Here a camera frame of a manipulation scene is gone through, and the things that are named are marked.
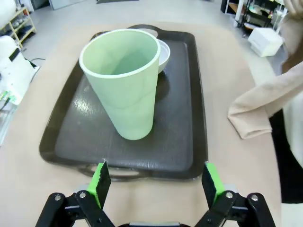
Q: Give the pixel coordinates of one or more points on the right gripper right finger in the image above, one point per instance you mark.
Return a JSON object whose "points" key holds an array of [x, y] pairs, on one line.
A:
{"points": [[214, 186]]}

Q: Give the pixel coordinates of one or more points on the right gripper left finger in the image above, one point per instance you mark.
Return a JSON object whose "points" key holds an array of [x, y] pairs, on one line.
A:
{"points": [[94, 189]]}

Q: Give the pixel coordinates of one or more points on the beige cloth mat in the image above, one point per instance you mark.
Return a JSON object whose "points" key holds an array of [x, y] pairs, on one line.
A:
{"points": [[251, 113]]}

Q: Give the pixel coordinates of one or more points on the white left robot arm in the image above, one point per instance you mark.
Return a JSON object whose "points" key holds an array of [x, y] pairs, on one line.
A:
{"points": [[11, 63]]}

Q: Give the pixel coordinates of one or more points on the person's right hand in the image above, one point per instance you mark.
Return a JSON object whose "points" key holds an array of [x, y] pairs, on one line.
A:
{"points": [[294, 6]]}

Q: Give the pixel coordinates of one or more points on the light green tall cup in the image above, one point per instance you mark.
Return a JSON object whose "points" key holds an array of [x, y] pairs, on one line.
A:
{"points": [[127, 104]]}

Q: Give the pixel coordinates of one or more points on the white bowl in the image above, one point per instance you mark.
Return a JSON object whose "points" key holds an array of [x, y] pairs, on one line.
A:
{"points": [[164, 55]]}

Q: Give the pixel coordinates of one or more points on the white plastic box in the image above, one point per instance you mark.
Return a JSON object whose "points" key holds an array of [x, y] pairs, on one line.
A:
{"points": [[265, 41]]}

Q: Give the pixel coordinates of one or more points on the wooden storage shelf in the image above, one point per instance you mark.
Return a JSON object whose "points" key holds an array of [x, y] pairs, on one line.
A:
{"points": [[21, 26]]}

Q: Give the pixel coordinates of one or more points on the black metal rack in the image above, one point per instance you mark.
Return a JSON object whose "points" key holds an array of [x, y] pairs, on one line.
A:
{"points": [[255, 11]]}

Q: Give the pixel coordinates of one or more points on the white round container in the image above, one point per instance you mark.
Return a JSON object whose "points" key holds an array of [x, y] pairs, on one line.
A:
{"points": [[7, 9]]}

